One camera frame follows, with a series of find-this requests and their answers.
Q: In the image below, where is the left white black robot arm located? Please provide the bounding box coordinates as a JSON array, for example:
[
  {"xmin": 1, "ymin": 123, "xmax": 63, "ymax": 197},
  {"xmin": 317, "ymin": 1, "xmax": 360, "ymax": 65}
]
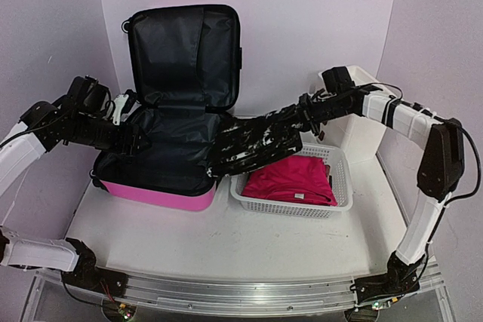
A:
[{"xmin": 1, "ymin": 85, "xmax": 150, "ymax": 290}]

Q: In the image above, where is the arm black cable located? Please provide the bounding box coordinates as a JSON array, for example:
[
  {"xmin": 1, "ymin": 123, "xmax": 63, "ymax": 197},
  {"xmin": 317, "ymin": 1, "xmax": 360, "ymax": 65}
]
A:
[
  {"xmin": 0, "ymin": 125, "xmax": 106, "ymax": 306},
  {"xmin": 309, "ymin": 82, "xmax": 481, "ymax": 202}
]

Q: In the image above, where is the plaid garment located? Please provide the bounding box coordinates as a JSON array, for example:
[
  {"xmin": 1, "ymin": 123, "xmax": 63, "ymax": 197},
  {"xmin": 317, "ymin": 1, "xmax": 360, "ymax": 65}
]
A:
[{"xmin": 325, "ymin": 164, "xmax": 333, "ymax": 188}]

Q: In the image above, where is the magenta garment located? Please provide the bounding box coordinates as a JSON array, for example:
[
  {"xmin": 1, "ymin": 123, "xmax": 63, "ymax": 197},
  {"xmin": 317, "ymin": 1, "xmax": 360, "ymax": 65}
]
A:
[{"xmin": 241, "ymin": 155, "xmax": 337, "ymax": 207}]

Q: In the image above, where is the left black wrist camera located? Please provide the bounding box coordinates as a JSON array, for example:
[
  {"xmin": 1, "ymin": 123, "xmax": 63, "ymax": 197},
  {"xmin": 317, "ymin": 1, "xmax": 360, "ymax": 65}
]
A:
[{"xmin": 66, "ymin": 76, "xmax": 109, "ymax": 114}]

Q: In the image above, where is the black white patterned garment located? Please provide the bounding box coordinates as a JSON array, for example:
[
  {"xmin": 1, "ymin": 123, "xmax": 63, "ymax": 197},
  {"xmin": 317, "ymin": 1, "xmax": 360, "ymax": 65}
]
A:
[{"xmin": 207, "ymin": 104, "xmax": 321, "ymax": 178}]

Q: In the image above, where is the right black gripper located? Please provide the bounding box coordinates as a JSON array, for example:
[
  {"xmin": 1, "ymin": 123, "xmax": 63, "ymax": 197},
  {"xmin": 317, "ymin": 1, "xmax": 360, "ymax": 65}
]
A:
[{"xmin": 278, "ymin": 93, "xmax": 352, "ymax": 136}]

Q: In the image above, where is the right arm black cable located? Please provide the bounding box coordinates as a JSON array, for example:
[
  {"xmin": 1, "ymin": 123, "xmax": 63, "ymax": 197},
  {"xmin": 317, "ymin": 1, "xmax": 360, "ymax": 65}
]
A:
[{"xmin": 309, "ymin": 82, "xmax": 481, "ymax": 202}]

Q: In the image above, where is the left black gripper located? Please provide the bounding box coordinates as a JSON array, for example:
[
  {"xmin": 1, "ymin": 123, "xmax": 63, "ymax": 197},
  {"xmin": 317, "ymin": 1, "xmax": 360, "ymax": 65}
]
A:
[{"xmin": 70, "ymin": 113, "xmax": 152, "ymax": 156}]

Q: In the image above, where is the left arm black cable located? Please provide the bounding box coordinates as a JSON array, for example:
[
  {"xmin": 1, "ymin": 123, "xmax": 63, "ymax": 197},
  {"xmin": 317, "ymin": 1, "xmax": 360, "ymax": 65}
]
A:
[{"xmin": 0, "ymin": 125, "xmax": 106, "ymax": 306}]

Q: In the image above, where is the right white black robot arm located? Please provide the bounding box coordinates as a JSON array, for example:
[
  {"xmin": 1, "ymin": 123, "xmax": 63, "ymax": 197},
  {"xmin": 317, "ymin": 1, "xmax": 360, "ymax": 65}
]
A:
[{"xmin": 295, "ymin": 83, "xmax": 465, "ymax": 305}]

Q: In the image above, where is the white three-drawer storage cabinet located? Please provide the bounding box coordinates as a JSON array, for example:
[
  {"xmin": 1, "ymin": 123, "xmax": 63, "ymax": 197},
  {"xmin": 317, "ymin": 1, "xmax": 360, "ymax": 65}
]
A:
[{"xmin": 311, "ymin": 65, "xmax": 398, "ymax": 164}]

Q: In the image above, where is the pink cartoon child suitcase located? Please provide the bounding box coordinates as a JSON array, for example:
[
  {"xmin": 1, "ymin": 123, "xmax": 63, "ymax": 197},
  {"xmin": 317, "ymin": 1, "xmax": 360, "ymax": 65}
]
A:
[{"xmin": 91, "ymin": 5, "xmax": 242, "ymax": 211}]

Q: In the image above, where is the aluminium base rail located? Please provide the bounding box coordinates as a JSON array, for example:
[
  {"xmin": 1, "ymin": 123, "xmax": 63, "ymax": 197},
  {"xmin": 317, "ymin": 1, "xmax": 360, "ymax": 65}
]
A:
[{"xmin": 35, "ymin": 253, "xmax": 448, "ymax": 315}]

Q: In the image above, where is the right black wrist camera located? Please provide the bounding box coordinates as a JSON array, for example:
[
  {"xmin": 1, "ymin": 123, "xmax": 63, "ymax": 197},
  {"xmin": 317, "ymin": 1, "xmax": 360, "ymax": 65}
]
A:
[{"xmin": 321, "ymin": 66, "xmax": 355, "ymax": 94}]

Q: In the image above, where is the white perforated plastic basket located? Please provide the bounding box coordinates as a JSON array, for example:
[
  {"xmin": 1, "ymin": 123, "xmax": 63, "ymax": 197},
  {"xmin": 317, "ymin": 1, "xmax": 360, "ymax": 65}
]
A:
[{"xmin": 230, "ymin": 143, "xmax": 353, "ymax": 219}]

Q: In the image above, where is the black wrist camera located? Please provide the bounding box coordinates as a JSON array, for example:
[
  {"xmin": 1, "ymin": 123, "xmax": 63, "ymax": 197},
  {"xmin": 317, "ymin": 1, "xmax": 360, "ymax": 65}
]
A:
[
  {"xmin": 66, "ymin": 76, "xmax": 109, "ymax": 114},
  {"xmin": 321, "ymin": 66, "xmax": 355, "ymax": 94}
]

